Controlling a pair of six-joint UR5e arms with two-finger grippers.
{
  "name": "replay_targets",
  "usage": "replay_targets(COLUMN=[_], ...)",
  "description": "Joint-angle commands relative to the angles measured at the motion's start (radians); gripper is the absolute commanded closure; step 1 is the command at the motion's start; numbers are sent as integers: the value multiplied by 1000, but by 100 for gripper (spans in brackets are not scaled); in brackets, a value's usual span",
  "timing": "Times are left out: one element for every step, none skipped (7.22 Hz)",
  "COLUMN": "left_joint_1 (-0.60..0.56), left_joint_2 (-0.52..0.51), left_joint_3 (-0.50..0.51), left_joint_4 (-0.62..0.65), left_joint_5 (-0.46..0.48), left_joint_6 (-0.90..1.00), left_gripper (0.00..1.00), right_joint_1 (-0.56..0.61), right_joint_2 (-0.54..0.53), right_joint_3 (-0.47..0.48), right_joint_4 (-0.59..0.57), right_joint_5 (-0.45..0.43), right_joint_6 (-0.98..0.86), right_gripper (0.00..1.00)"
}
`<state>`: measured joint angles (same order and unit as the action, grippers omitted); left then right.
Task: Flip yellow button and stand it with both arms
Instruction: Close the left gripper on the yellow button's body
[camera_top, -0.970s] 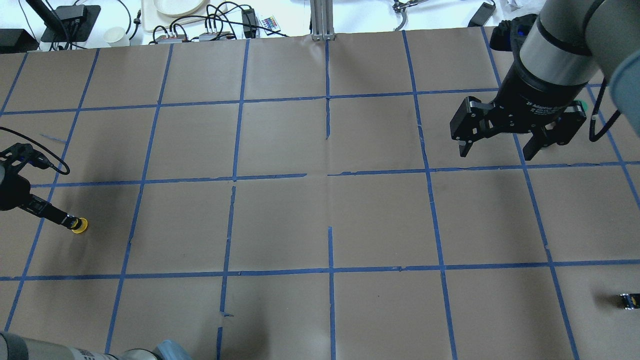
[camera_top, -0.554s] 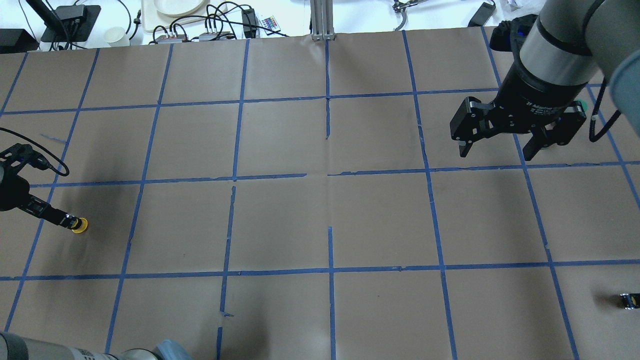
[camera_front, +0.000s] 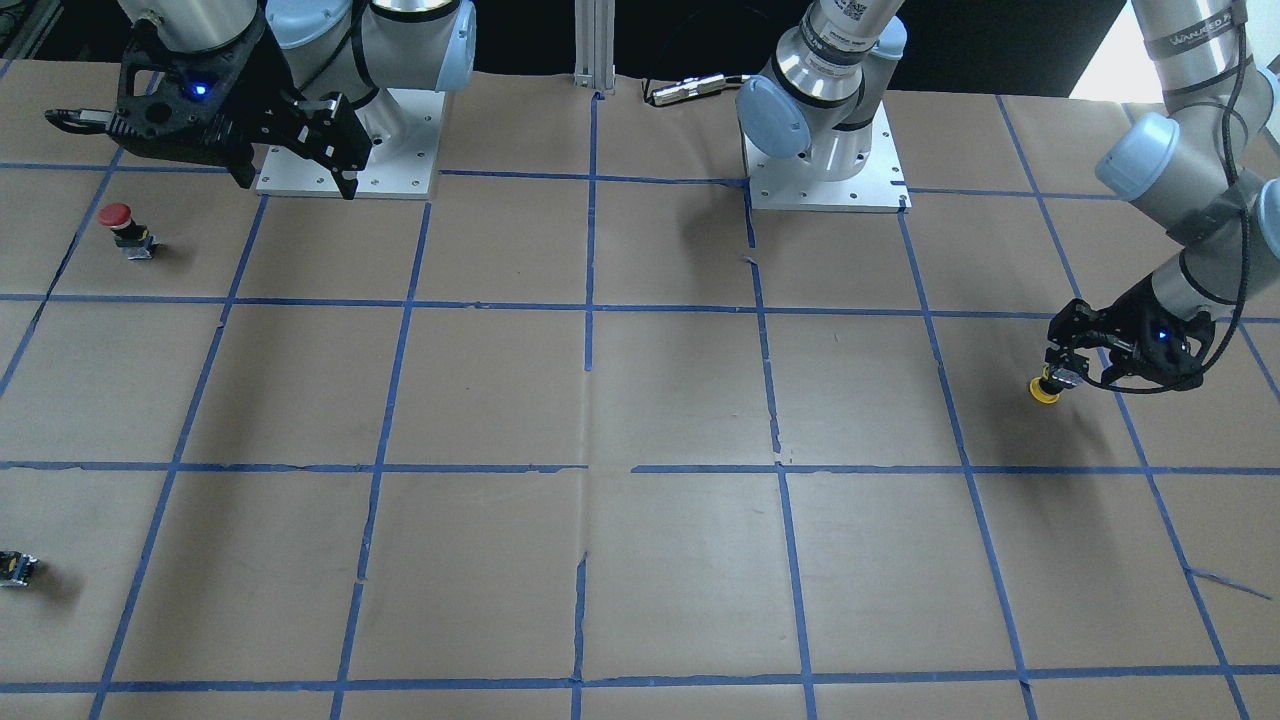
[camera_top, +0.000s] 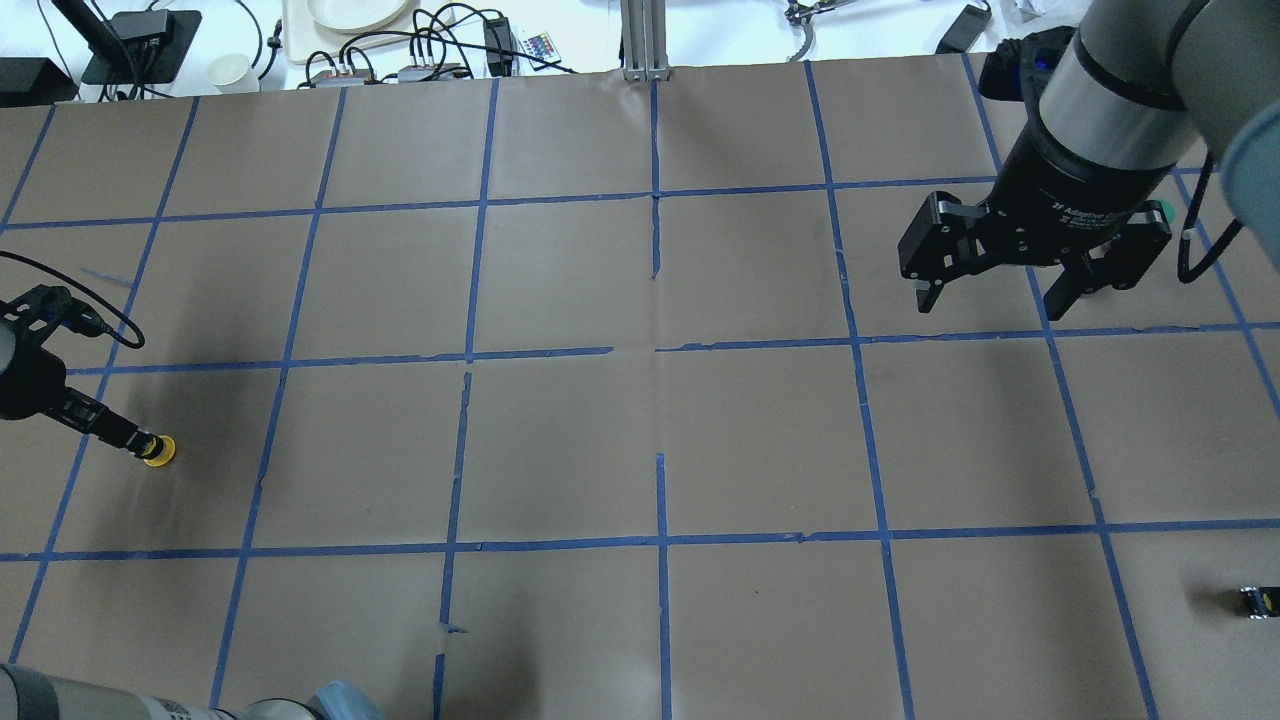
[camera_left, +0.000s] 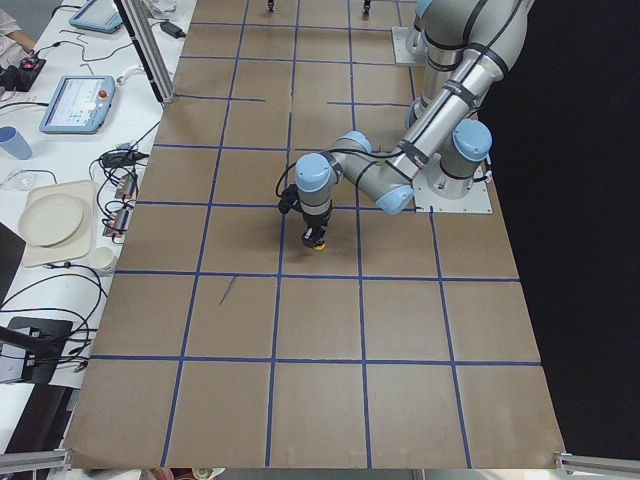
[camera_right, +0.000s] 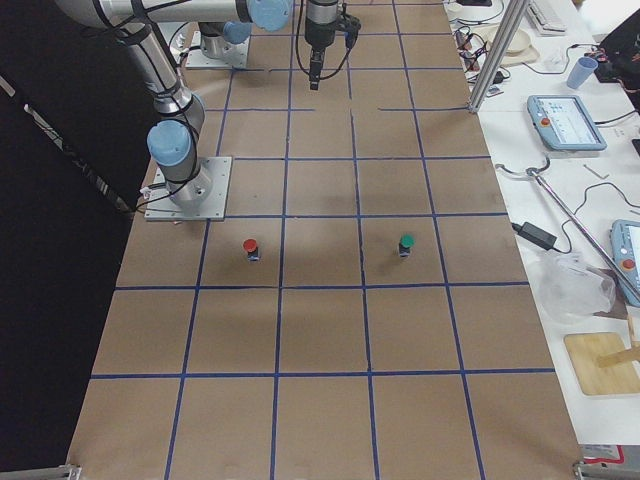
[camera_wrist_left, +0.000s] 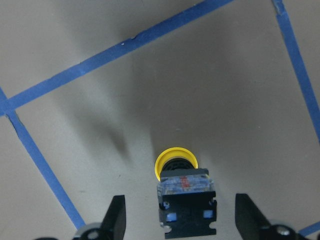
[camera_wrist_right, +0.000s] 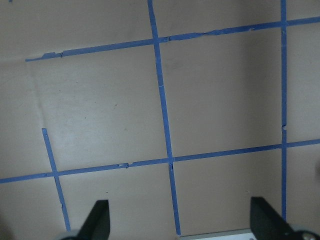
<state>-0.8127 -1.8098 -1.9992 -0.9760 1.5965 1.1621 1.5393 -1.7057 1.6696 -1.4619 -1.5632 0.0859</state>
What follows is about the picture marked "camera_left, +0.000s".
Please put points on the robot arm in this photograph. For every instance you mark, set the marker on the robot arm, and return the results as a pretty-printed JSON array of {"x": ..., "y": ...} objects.
[{"x": 469, "y": 46}]

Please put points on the beige round plate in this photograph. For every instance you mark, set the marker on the beige round plate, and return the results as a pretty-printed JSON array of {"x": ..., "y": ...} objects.
[{"x": 51, "y": 219}]

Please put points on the black camera stand base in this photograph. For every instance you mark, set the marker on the black camera stand base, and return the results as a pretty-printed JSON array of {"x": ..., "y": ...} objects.
[{"x": 31, "y": 349}]

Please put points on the black power adapter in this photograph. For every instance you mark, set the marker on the black power adapter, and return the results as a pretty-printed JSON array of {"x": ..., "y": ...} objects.
[{"x": 172, "y": 30}]

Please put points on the blue plastic cup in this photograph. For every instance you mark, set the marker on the blue plastic cup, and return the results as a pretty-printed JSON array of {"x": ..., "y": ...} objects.
[{"x": 13, "y": 143}]

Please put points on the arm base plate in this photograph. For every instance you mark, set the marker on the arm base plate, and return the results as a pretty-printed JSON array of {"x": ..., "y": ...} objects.
[
  {"x": 436, "y": 192},
  {"x": 409, "y": 46}
]

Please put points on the white paper cup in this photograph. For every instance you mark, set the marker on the white paper cup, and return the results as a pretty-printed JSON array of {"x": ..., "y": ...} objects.
[{"x": 103, "y": 260}]

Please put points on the teach pendant tablet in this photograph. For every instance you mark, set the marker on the teach pendant tablet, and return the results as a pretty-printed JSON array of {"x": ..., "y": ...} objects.
[
  {"x": 97, "y": 15},
  {"x": 79, "y": 105}
]

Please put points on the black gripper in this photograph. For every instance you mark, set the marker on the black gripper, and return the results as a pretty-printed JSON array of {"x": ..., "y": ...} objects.
[{"x": 315, "y": 222}]

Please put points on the aluminium frame post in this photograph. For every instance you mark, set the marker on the aluminium frame post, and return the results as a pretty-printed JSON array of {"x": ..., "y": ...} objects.
[{"x": 141, "y": 35}]

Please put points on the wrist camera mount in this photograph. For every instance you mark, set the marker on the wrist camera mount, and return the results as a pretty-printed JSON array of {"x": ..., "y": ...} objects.
[{"x": 289, "y": 200}]

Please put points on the beige tray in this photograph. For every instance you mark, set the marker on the beige tray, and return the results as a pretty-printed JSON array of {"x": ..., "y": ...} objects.
[{"x": 80, "y": 243}]

